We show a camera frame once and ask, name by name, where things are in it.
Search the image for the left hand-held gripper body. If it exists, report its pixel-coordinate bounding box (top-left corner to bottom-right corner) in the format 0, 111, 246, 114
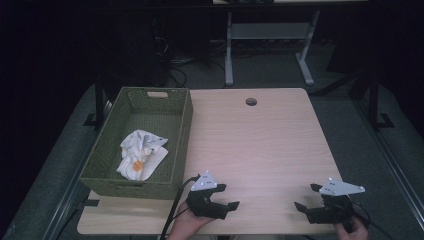
185, 169, 231, 221

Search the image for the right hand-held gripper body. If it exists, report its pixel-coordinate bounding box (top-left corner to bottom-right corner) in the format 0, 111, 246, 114
306, 177, 366, 225

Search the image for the person's left hand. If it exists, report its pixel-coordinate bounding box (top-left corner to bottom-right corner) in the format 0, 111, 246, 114
165, 201, 215, 240

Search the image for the person's right hand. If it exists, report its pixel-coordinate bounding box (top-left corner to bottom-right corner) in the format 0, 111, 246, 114
334, 214, 370, 240

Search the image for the white crumpled cloth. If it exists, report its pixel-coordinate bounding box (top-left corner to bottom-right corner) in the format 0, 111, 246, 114
115, 129, 170, 182

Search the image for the green woven basket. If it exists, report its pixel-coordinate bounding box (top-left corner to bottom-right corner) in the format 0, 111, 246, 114
78, 86, 195, 201

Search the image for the black metal stand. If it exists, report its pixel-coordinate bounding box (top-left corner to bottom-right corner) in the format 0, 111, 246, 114
83, 71, 108, 129
364, 68, 395, 132

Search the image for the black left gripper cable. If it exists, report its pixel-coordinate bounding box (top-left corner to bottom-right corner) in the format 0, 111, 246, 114
159, 173, 202, 240

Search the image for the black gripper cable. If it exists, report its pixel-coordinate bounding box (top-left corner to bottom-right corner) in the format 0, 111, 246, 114
351, 201, 396, 240
159, 173, 202, 240

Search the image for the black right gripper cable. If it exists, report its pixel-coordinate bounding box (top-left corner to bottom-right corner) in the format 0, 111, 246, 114
351, 201, 396, 240

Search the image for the aluminium floor rail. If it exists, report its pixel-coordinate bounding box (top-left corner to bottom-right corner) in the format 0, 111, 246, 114
352, 98, 424, 223
41, 133, 101, 240

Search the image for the tangle of floor cables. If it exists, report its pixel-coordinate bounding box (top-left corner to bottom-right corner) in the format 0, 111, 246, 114
154, 36, 228, 89

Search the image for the grey metal desk frame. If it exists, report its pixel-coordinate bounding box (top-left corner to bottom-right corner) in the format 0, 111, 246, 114
224, 9, 322, 88

